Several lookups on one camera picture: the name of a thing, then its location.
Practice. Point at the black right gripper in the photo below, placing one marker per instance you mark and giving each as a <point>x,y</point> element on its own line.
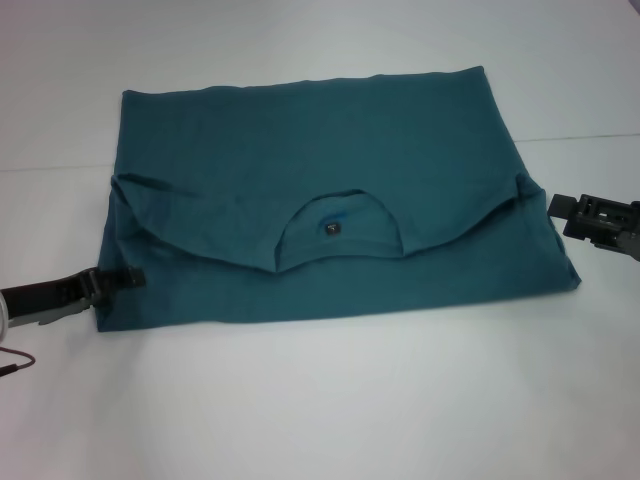
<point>605,222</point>

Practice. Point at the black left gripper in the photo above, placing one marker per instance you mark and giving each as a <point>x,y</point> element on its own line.
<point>50,296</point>

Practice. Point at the teal t-shirt with FREE print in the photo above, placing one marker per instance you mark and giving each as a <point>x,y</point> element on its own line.
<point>320,200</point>

